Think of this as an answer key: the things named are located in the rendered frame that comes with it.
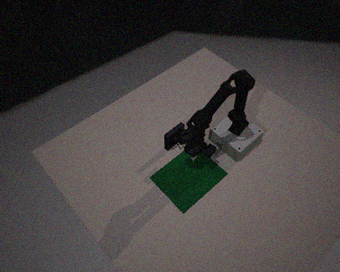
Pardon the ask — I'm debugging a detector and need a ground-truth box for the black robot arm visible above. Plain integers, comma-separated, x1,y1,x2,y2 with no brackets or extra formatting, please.
177,70,255,155

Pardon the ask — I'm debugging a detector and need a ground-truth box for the green circuit board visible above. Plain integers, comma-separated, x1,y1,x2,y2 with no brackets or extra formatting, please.
150,151,228,213

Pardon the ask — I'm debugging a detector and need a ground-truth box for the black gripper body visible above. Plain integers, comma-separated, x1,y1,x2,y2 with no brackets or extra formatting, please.
193,134,216,158

